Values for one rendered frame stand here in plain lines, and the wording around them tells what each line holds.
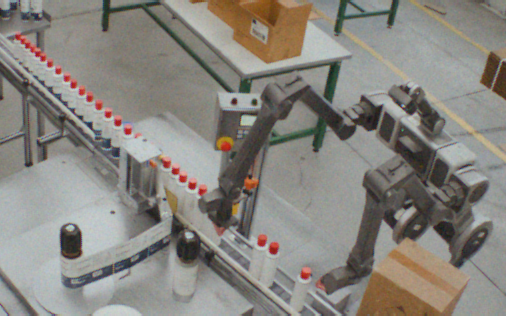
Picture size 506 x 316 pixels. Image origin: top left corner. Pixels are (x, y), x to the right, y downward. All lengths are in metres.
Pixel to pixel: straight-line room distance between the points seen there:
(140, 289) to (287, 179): 2.21
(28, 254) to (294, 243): 1.08
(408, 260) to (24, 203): 1.57
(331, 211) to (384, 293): 1.98
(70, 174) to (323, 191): 1.96
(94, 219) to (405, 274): 1.23
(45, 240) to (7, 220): 0.24
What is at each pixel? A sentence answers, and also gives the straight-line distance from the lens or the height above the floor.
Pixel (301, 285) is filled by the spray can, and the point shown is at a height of 1.03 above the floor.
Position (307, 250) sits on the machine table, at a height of 0.83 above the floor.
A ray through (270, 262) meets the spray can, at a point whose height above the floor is 1.02.
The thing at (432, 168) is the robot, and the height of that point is 1.45.
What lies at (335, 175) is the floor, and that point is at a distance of 4.81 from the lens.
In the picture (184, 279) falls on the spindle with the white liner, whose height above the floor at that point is 1.00.
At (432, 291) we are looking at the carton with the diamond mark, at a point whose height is 1.12.
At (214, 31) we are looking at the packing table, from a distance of 4.53.
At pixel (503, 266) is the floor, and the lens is 4.60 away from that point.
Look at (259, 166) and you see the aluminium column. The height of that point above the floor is 1.22.
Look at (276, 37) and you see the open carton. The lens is 4.19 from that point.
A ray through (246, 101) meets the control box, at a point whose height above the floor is 1.47.
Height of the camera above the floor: 2.85
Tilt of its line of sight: 37 degrees down
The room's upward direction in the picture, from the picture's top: 10 degrees clockwise
